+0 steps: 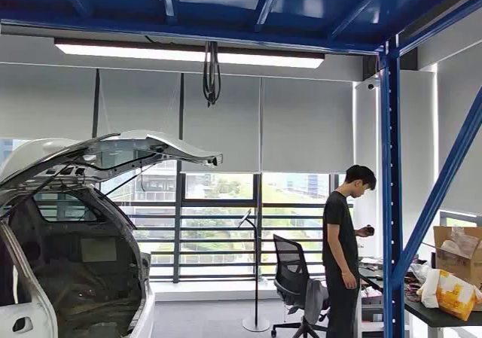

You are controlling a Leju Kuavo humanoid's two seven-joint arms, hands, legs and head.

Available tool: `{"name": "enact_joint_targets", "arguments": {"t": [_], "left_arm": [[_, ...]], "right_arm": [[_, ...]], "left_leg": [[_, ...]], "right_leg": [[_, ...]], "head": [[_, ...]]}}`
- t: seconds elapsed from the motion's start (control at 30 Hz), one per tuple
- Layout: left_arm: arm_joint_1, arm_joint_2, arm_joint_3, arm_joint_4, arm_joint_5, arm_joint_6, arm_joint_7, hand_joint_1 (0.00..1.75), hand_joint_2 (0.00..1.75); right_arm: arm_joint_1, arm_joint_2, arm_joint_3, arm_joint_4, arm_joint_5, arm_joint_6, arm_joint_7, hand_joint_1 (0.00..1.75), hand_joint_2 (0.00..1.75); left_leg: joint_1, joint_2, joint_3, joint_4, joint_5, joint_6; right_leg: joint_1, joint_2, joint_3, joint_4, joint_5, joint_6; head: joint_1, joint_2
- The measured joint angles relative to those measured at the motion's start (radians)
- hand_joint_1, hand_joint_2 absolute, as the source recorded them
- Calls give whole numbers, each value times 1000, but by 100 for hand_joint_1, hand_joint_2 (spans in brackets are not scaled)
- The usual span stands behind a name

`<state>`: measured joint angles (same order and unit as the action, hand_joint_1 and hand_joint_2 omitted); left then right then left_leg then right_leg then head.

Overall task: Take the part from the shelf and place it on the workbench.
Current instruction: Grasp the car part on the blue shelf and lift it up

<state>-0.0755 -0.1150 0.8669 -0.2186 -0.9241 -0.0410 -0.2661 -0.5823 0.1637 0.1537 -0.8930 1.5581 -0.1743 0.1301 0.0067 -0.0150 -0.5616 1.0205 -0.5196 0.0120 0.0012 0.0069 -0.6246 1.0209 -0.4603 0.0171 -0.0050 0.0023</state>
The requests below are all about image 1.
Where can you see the grey cloth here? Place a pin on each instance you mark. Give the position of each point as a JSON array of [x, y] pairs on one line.
[[314, 301]]

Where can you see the white yellow plastic bag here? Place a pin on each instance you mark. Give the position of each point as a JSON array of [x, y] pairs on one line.
[[448, 293]]

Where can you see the long ceiling tube light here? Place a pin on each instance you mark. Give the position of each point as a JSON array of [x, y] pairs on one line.
[[150, 52]]

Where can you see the dark window guard railing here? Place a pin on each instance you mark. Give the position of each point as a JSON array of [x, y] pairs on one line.
[[218, 204]]

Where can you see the small black device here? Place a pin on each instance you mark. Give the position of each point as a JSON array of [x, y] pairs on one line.
[[369, 230]]

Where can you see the white drawer cabinet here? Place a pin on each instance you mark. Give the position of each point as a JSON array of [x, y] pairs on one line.
[[371, 316]]

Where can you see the dark top workbench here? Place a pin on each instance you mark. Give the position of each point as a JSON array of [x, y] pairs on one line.
[[433, 317]]

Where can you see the open cardboard box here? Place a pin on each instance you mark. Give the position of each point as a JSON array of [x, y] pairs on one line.
[[449, 266]]

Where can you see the black office chair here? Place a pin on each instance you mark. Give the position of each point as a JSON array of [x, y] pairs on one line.
[[286, 261]]

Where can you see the white car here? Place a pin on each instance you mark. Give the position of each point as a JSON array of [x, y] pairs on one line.
[[38, 156]]

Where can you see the black floor stand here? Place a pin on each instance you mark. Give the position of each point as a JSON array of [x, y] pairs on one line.
[[256, 324]]

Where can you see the person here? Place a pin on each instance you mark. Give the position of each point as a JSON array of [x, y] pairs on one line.
[[341, 236]]

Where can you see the white security camera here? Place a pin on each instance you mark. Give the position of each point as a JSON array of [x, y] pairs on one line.
[[371, 85]]

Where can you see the clear plastic bag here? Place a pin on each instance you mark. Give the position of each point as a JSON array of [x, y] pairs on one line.
[[418, 272]]

